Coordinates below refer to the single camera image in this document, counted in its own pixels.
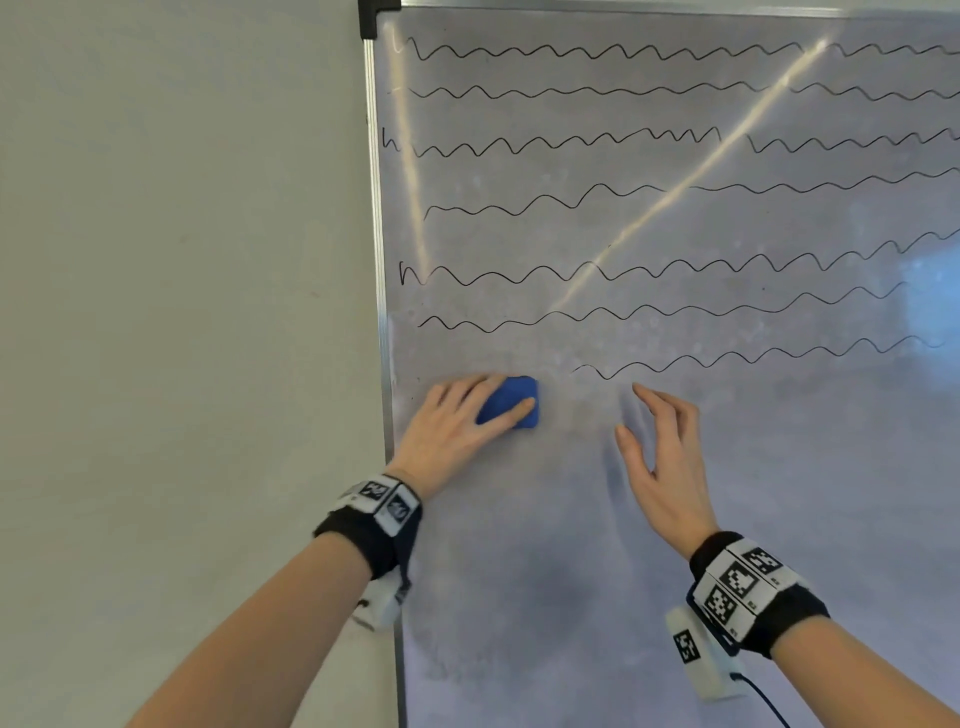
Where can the person's right hand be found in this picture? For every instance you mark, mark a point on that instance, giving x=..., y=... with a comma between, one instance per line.
x=667, y=487

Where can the person's left hand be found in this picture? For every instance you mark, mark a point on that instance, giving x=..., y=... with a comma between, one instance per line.
x=442, y=442

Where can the white whiteboard with wavy lines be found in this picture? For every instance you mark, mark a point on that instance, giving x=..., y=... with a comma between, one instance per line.
x=675, y=412

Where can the blue whiteboard eraser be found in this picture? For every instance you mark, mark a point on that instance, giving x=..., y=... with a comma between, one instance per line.
x=511, y=405

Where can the person's right forearm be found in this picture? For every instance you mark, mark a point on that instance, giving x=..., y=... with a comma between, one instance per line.
x=862, y=675

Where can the person's left forearm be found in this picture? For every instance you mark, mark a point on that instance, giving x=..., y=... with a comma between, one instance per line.
x=255, y=637

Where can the black wristband with marker tags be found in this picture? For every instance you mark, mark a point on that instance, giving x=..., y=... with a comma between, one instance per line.
x=765, y=596
x=371, y=521

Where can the white wrist camera unit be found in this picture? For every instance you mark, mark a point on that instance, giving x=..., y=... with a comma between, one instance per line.
x=701, y=652
x=382, y=604

